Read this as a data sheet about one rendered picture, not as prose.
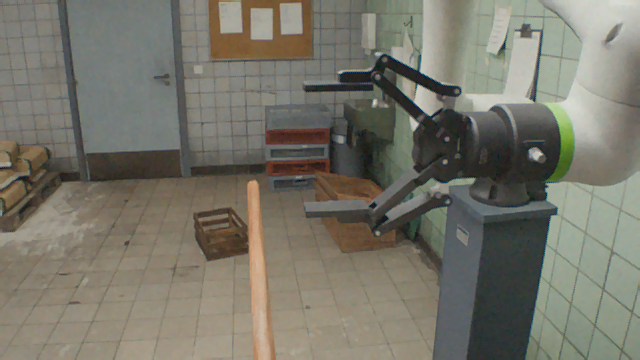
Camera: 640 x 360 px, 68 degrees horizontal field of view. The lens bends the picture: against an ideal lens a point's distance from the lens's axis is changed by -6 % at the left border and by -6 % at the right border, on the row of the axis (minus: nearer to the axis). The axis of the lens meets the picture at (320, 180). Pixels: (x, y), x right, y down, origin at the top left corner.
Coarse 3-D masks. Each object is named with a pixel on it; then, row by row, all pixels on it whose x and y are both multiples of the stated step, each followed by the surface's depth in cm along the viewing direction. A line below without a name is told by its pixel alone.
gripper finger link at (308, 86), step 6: (306, 84) 50; (312, 84) 50; (318, 84) 50; (324, 84) 50; (330, 84) 50; (336, 84) 50; (342, 84) 50; (348, 84) 50; (354, 84) 51; (360, 84) 51; (366, 84) 51; (372, 84) 51; (306, 90) 50; (312, 90) 50; (318, 90) 50; (324, 90) 50; (330, 90) 50; (336, 90) 51; (342, 90) 51; (348, 90) 51; (354, 90) 51; (360, 90) 51; (366, 90) 51; (372, 90) 51
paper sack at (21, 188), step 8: (16, 184) 411; (24, 184) 421; (0, 192) 392; (8, 192) 395; (16, 192) 406; (24, 192) 420; (0, 200) 382; (8, 200) 392; (16, 200) 405; (0, 208) 380; (8, 208) 391
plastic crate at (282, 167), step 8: (280, 160) 473; (288, 160) 474; (296, 160) 475; (304, 160) 476; (312, 160) 477; (320, 160) 478; (328, 160) 480; (272, 168) 474; (280, 168) 475; (288, 168) 498; (296, 168) 478; (304, 168) 479; (312, 168) 497; (320, 168) 496; (328, 168) 482
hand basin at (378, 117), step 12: (384, 72) 443; (396, 84) 409; (384, 96) 433; (348, 108) 430; (360, 108) 411; (372, 108) 413; (384, 108) 414; (396, 108) 415; (348, 120) 432; (360, 120) 414; (372, 120) 415; (384, 120) 417; (348, 132) 444; (372, 132) 441; (384, 132) 423; (348, 144) 442
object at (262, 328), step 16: (256, 192) 126; (256, 208) 116; (256, 224) 107; (256, 240) 99; (256, 256) 92; (256, 272) 87; (256, 288) 82; (256, 304) 77; (256, 320) 73; (256, 336) 70; (272, 336) 70; (256, 352) 66; (272, 352) 66
